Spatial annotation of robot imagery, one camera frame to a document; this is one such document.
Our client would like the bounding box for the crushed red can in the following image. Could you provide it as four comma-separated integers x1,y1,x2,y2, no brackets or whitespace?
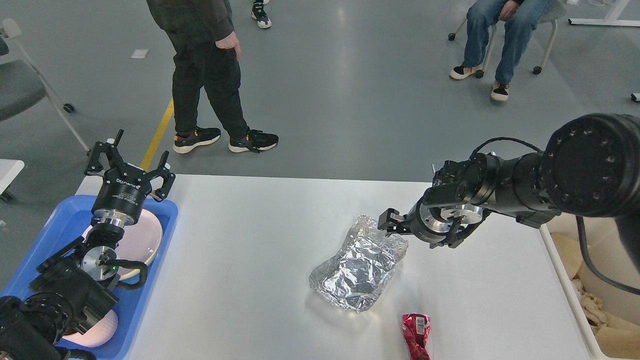
402,313,431,360

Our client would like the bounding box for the person in dark clothes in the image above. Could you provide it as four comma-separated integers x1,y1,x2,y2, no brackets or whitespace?
147,0,279,154

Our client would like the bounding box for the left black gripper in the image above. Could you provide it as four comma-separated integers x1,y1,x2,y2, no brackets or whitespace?
84,129,176,227

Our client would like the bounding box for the person in blue jeans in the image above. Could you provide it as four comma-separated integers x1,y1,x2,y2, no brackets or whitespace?
448,0,556,103

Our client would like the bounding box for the aluminium foil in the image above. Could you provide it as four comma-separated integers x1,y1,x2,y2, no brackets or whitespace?
308,214,409,313

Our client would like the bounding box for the white paper on floor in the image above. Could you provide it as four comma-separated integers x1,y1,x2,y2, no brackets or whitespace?
130,48,150,59

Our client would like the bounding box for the white table frame corner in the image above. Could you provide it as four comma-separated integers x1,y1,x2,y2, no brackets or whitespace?
567,0,640,28

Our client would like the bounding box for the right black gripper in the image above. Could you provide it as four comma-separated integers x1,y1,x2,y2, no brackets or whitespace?
377,201,483,249

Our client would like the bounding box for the white plastic bin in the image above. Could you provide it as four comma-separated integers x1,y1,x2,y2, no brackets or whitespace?
540,214,640,360

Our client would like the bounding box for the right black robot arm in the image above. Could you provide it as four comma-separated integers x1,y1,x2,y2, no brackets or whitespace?
377,112,640,295

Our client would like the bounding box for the pink plate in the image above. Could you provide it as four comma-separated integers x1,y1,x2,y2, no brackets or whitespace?
79,209,163,281

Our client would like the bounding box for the pink mug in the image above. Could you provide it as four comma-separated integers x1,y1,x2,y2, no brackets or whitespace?
62,310,119,348

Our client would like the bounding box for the white side table left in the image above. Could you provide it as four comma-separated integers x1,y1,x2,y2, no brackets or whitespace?
0,158,25,203

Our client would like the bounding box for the white chair top right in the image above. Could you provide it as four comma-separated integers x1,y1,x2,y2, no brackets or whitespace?
447,5,559,79

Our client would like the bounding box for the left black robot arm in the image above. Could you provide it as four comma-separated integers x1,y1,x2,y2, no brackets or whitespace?
1,130,176,360

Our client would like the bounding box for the blue plastic tray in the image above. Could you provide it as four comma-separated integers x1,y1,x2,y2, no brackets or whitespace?
1,194,179,360

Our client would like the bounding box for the brown paper bag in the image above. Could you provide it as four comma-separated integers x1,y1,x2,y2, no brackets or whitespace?
550,232,584,280
595,312,640,360

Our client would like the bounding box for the brown paper ball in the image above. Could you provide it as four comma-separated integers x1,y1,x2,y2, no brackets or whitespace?
571,278,611,335

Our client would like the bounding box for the grey chair left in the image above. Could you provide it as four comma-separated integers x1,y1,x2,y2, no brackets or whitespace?
0,18,90,153

